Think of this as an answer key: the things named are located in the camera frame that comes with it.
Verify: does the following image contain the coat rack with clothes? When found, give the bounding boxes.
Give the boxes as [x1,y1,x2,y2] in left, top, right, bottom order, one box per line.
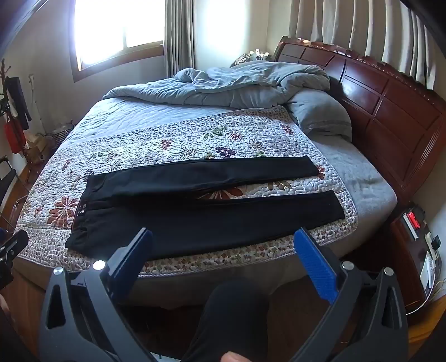
[0,59,33,154]

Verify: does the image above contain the beige pleated wall curtain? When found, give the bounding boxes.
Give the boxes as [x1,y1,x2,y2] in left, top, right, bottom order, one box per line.
[289,0,438,87]

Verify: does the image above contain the person's black-trousered leg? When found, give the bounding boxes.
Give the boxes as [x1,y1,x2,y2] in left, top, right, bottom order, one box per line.
[181,278,270,362]

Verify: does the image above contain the black pants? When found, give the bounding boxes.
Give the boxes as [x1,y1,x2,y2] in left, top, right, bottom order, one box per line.
[64,156,345,261]

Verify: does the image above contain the white device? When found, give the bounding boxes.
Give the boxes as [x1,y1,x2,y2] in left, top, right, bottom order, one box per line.
[420,251,438,289]

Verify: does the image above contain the floral quilted bedspread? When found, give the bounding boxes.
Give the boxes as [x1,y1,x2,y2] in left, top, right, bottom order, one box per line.
[16,104,359,279]

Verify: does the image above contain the grey duvet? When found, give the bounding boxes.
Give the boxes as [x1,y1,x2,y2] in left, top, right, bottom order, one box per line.
[103,62,331,108]

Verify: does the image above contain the light blue bed sheet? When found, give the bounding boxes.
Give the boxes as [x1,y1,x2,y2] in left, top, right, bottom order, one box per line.
[66,99,398,244]

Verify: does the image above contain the wooden bed headboard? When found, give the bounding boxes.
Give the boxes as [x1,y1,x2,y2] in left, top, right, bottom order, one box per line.
[272,36,446,209]

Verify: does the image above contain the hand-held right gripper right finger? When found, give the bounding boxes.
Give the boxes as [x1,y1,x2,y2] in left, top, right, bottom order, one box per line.
[293,227,409,362]

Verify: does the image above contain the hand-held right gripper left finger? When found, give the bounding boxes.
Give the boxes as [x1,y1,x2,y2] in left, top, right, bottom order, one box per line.
[38,228,157,362]

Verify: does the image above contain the wire basket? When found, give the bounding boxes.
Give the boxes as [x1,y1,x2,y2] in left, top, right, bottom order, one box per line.
[49,127,74,147]

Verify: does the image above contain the red and white box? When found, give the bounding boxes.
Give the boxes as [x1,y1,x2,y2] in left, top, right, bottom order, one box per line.
[402,208,424,241]

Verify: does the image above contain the beige window curtain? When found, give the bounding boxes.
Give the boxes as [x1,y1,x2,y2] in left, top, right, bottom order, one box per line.
[164,0,197,79]

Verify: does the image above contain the metal frame chair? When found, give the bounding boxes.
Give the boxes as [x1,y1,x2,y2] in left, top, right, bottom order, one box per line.
[0,158,25,223]

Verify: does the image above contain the grey pillow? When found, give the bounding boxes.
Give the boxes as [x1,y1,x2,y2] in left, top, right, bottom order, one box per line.
[287,89,353,141]

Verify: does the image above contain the wooden framed window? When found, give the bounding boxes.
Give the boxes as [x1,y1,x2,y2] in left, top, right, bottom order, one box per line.
[68,0,165,82]

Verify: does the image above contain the beige mattress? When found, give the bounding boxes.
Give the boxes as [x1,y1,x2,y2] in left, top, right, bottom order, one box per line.
[137,256,314,310]

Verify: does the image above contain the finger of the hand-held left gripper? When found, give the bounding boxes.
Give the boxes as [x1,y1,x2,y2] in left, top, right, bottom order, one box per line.
[0,230,29,289]

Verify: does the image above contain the red bag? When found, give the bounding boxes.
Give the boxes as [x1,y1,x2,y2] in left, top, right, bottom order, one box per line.
[3,115,26,154]

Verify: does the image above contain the wooden nightstand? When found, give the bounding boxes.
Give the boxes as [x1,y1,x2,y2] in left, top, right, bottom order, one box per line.
[390,205,446,314]

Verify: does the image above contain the patterned pillow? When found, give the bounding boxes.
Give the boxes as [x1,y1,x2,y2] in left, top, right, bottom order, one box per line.
[232,50,272,67]

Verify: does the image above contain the person's right hand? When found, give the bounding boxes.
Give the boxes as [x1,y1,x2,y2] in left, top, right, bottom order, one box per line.
[222,351,253,362]

